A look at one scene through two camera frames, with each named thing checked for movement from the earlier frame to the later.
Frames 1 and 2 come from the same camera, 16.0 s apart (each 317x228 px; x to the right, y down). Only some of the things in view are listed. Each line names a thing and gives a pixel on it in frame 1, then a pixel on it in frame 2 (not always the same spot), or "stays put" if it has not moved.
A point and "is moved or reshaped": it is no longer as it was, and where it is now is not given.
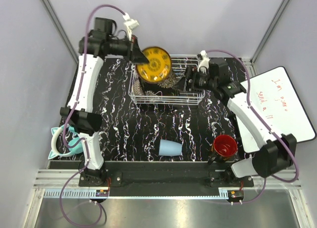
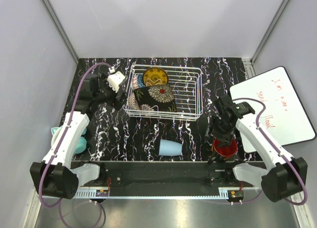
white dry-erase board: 274,97 stays put
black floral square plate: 174,85 → 159,97
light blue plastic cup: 169,148 stays put
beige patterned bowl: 137,90 → 132,102
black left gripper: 133,52 → 119,102
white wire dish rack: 169,91 is moved or reshaped
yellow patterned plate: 158,68 is moved or reshaped
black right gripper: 182,86 → 225,140
